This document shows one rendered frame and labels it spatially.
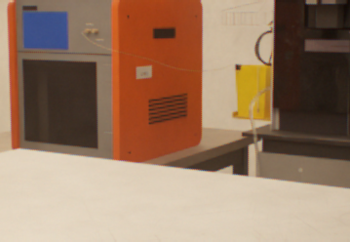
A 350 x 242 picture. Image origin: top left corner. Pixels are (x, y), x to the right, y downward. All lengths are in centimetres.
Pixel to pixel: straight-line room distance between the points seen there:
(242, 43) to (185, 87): 150
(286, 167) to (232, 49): 147
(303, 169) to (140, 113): 55
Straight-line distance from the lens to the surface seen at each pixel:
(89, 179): 86
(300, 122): 228
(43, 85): 198
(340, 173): 215
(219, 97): 364
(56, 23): 194
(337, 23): 213
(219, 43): 362
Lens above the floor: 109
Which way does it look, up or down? 8 degrees down
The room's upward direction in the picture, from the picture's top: straight up
